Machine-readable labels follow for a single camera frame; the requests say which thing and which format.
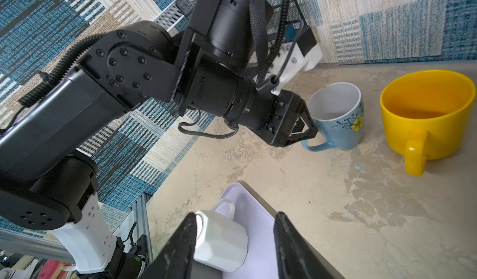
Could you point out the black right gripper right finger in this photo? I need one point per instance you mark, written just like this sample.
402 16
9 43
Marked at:
295 257

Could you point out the yellow mug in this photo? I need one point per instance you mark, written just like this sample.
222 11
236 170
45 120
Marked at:
425 115

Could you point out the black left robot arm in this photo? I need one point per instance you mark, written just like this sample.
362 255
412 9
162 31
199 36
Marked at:
221 64

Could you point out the teal dotted floral mug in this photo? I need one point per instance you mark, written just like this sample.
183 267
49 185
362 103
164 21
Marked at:
338 112

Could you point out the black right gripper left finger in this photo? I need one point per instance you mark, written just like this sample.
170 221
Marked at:
175 260

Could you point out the white pink mug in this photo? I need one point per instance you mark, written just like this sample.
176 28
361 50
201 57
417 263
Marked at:
221 243

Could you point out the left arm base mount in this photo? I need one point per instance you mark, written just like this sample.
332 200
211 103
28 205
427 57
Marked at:
124 265

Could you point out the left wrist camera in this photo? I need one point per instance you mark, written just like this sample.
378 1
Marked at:
304 55

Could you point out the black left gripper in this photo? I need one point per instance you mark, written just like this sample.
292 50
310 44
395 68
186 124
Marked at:
289 122

